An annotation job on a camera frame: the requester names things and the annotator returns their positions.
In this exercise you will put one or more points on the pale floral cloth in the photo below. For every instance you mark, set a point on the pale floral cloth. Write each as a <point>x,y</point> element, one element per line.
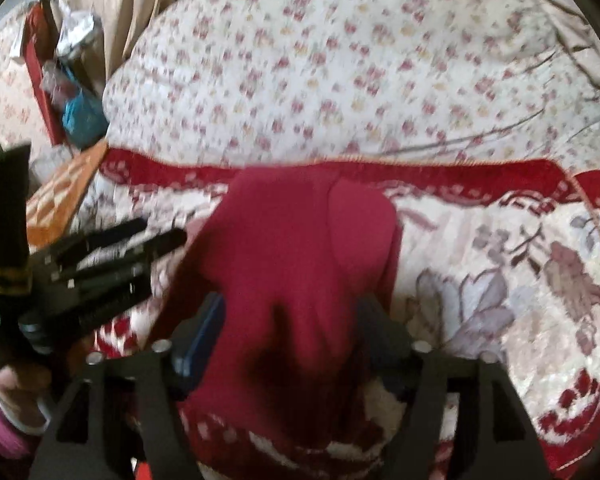
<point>5,90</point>

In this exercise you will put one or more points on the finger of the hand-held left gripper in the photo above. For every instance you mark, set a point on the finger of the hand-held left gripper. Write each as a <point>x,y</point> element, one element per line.
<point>130,255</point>
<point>120,290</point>

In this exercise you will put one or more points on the red and white floral blanket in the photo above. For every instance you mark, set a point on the red and white floral blanket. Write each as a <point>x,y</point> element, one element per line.
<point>480,260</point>

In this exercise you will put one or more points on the red wooden frame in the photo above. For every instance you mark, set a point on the red wooden frame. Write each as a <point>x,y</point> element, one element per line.
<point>36,40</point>

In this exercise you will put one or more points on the person's left hand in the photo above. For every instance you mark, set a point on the person's left hand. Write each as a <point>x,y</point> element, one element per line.
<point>20,377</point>

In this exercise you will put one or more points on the silver bangle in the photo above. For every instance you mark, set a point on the silver bangle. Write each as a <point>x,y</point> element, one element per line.
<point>25,422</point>

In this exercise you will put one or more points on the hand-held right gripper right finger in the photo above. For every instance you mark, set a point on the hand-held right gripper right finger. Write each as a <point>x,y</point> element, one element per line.
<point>385,350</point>

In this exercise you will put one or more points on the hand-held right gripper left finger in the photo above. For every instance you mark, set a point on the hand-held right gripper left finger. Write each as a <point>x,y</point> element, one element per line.
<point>202,340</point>

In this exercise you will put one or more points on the beige curtain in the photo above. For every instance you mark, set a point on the beige curtain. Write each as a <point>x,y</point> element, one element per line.
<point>130,0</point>

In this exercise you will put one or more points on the silver foil bag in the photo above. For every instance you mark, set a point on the silver foil bag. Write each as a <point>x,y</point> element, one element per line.
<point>80,35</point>

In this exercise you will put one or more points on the floral white pillow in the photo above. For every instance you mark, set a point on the floral white pillow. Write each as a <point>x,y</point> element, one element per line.
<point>355,60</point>

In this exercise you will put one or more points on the dark red garment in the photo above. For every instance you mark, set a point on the dark red garment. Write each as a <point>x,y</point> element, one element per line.
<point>280,260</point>

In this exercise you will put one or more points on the blue plastic bag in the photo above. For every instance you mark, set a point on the blue plastic bag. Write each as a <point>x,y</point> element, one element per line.
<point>82,115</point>

